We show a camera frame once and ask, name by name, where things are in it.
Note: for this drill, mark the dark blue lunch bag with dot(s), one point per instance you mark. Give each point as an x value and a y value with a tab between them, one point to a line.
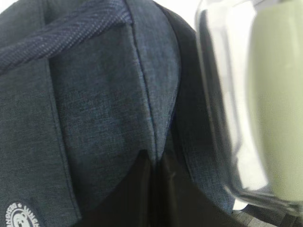
84	86

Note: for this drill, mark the glass container green lid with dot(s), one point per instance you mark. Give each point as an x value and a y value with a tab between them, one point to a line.
251	55

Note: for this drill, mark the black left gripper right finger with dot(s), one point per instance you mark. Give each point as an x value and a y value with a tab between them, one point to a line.
181	203

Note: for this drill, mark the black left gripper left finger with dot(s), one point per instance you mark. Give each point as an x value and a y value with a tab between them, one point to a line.
128	205

